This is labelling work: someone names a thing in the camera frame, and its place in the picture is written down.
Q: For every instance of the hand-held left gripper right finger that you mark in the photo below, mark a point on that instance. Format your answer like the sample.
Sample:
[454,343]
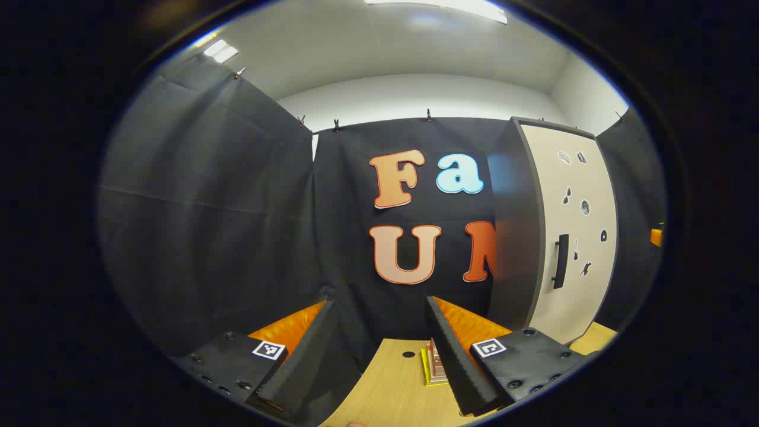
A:
[459,367]

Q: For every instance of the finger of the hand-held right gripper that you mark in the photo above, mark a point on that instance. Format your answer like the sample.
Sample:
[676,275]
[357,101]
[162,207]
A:
[656,237]

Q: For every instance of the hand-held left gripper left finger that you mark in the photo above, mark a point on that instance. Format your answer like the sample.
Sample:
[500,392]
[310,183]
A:
[296,367]

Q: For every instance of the beige cabinet door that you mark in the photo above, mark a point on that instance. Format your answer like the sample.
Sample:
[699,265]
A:
[569,302]

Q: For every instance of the dark grey cabinet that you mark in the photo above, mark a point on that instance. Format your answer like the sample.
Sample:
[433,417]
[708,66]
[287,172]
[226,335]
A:
[513,237]

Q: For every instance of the yellow book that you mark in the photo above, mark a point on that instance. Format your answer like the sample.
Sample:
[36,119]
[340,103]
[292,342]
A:
[426,370]

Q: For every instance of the black backdrop cloth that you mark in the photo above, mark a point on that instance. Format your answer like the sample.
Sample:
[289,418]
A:
[207,207]

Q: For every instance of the ceiling light panel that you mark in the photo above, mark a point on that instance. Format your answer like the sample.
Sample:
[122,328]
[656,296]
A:
[439,7]
[220,51]

